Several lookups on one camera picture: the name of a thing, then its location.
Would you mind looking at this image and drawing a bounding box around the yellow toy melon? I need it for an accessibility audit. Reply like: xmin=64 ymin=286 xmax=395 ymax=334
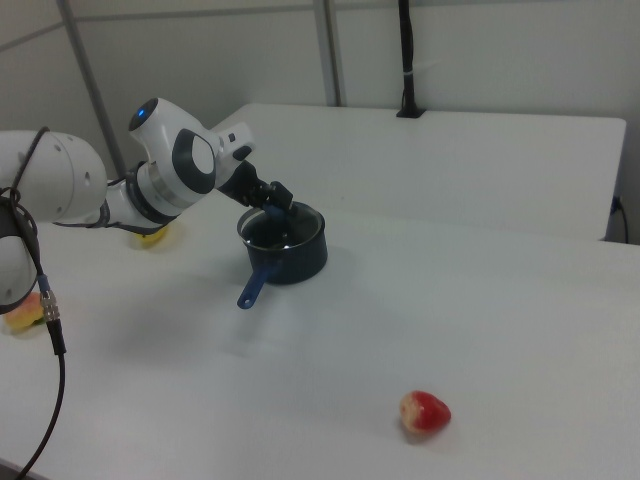
xmin=130 ymin=225 xmax=170 ymax=250

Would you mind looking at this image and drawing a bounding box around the black camera pole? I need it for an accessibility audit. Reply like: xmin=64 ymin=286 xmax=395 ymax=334
xmin=396 ymin=0 xmax=427 ymax=120

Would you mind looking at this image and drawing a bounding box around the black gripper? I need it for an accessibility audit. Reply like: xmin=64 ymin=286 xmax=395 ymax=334
xmin=218 ymin=160 xmax=295 ymax=214

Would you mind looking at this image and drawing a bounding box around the black cable with metal connector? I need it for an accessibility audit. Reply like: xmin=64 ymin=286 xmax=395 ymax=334
xmin=0 ymin=126 xmax=69 ymax=480

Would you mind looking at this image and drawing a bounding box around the orange toy peach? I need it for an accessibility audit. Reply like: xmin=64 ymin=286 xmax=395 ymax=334
xmin=3 ymin=292 xmax=46 ymax=334

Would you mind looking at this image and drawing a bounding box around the dark pot with blue handle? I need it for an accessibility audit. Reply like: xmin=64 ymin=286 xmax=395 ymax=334
xmin=235 ymin=202 xmax=330 ymax=311

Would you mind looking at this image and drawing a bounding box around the red toy strawberry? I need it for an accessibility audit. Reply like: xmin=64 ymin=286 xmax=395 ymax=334
xmin=398 ymin=390 xmax=452 ymax=435

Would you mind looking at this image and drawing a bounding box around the black cable at table edge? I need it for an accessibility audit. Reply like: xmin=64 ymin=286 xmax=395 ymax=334
xmin=610 ymin=195 xmax=632 ymax=245

